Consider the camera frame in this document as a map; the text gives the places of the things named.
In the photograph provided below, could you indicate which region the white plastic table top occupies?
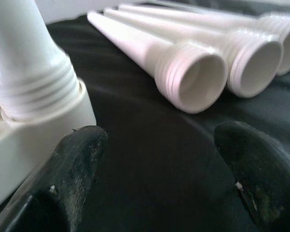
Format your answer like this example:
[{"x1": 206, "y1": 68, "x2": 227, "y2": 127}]
[{"x1": 0, "y1": 76, "x2": 97, "y2": 194}]

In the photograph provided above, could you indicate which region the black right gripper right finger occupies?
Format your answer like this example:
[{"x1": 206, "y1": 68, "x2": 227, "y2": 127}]
[{"x1": 214, "y1": 121, "x2": 290, "y2": 232}]

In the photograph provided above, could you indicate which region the black table cloth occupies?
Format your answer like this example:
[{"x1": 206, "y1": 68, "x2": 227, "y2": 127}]
[{"x1": 0, "y1": 2, "x2": 290, "y2": 232}]

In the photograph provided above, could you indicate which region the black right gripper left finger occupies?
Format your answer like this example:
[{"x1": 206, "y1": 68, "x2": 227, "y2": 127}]
[{"x1": 4, "y1": 124, "x2": 109, "y2": 232}]

